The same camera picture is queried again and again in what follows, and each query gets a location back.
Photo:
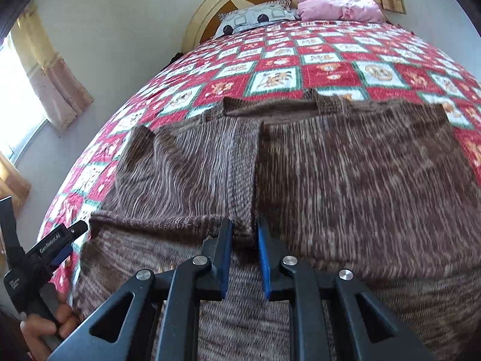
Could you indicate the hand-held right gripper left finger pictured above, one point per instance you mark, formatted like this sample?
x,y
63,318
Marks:
x,y
224,267

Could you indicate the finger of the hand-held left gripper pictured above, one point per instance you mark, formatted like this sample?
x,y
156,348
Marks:
x,y
56,242
8,225

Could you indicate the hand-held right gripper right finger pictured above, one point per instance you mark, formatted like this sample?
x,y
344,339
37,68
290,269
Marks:
x,y
264,267

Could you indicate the brown knit sweater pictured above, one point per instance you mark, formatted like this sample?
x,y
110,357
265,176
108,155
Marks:
x,y
338,195

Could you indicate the person's left hand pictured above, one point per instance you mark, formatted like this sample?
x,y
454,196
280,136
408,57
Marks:
x,y
35,332

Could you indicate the red checked printed quilt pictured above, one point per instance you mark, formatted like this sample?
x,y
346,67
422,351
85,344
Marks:
x,y
278,79

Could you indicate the dark cloth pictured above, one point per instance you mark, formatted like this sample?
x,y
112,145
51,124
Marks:
x,y
176,57

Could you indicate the grey patterned pillow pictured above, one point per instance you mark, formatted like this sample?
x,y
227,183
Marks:
x,y
255,17

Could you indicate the cream arched bed headboard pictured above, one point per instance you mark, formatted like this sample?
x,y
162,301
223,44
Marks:
x,y
203,15

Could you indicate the pink pillow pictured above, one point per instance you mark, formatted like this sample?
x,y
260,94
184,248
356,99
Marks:
x,y
338,7

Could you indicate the side wall window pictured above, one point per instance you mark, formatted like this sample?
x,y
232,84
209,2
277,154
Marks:
x,y
18,101

